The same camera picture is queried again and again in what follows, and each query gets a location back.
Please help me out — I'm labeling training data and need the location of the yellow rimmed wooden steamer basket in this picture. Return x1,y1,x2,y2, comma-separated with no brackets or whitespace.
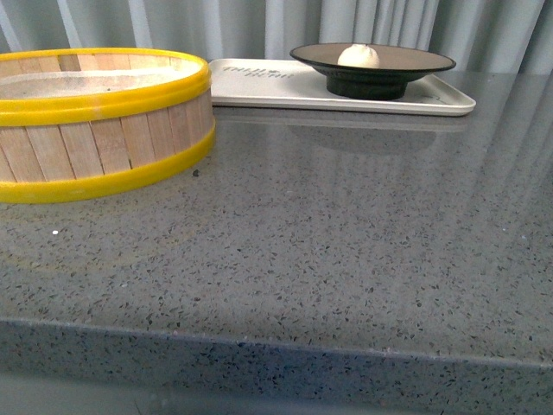
1,48,215,204

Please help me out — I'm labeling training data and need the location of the black rimmed beige plate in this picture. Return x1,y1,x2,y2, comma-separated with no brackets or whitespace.
289,42,456,100

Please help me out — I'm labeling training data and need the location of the white bear print tray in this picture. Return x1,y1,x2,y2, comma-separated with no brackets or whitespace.
209,59,476,117

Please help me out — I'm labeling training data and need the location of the white steamed bun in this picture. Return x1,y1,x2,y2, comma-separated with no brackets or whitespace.
337,44,380,69

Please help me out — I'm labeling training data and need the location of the grey pleated curtain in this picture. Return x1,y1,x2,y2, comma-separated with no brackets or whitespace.
1,1,552,75

